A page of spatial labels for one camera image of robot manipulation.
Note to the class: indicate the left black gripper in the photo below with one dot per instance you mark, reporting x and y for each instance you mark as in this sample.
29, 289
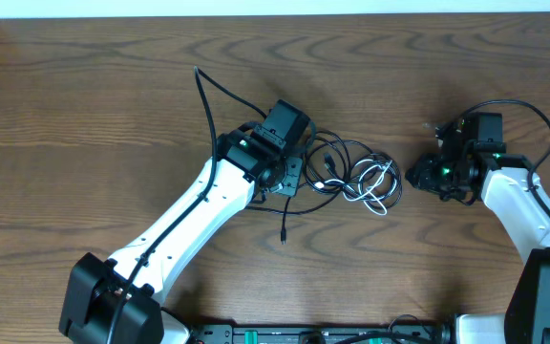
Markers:
290, 186

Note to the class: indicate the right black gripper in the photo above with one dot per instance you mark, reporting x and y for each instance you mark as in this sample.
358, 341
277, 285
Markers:
423, 180

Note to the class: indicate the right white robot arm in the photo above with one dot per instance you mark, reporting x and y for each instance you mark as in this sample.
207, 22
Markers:
472, 165

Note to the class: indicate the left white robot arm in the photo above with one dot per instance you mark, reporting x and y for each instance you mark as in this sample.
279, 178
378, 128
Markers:
121, 299

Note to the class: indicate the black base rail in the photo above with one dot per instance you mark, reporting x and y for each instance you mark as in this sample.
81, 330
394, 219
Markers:
404, 328

